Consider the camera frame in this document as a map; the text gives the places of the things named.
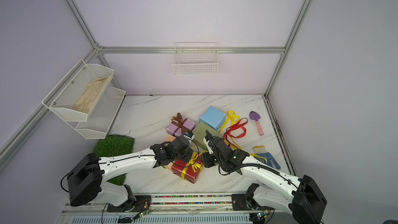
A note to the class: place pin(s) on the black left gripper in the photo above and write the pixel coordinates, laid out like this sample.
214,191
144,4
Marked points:
188,155

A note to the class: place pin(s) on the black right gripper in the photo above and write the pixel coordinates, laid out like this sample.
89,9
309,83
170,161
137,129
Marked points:
208,161

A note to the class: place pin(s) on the red gift box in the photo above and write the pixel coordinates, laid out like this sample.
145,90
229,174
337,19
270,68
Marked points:
190,170

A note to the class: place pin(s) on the yellow ribbon of blue box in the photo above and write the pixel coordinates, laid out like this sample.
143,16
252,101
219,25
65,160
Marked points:
231,119

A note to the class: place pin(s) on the light blue gift box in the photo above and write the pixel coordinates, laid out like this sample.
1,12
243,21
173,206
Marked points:
213,118

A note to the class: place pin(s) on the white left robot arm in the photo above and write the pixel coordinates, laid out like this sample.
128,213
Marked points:
88,181

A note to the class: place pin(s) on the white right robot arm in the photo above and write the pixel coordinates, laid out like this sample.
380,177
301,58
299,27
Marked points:
299,196

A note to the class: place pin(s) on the orange gift box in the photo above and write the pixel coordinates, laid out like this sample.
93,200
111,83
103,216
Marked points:
169,138

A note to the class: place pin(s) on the purple gift box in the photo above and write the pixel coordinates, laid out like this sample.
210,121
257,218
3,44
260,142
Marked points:
189,123

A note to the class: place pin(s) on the brown ribbon on purple box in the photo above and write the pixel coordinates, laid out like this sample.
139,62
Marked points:
179,122

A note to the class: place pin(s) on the blue dotted work glove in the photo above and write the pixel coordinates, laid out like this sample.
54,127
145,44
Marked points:
267,157

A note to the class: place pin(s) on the green artificial grass mat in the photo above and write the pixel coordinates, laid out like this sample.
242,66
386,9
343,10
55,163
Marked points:
114,145

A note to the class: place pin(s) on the beige cloth in shelf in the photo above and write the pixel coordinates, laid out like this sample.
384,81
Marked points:
88,98

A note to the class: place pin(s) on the white two-tier mesh shelf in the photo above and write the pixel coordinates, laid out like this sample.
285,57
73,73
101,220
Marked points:
98,122

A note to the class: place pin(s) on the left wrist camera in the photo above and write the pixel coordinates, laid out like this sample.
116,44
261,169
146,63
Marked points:
189,135

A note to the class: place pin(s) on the purple trowel pink handle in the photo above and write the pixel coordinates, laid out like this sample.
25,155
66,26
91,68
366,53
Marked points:
256,117

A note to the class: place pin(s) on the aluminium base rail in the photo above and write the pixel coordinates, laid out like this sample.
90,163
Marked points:
178,209

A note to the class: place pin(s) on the white wire wall basket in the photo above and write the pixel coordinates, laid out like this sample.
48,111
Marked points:
195,58

